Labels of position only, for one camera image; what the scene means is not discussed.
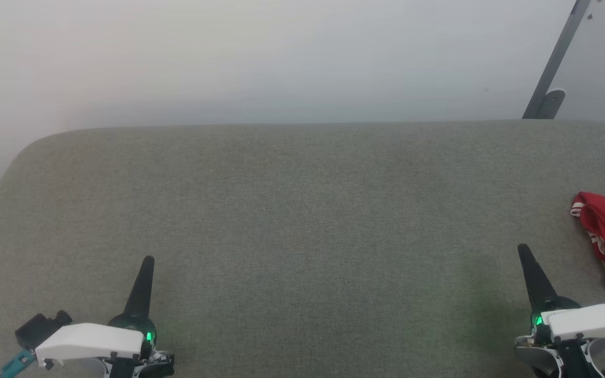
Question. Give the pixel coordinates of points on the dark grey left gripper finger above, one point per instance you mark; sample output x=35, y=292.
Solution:
x=141, y=289

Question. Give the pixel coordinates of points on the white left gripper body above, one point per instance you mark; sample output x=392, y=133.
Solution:
x=97, y=344

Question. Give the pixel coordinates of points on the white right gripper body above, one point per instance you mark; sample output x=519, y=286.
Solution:
x=581, y=331

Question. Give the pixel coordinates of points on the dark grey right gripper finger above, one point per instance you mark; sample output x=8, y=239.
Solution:
x=536, y=281

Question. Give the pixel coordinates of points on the grey fabric sofa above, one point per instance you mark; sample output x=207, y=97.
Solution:
x=302, y=236

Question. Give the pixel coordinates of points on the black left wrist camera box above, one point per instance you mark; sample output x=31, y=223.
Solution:
x=40, y=328

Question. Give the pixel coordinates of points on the grey metal pole with bracket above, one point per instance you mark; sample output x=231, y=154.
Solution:
x=554, y=63

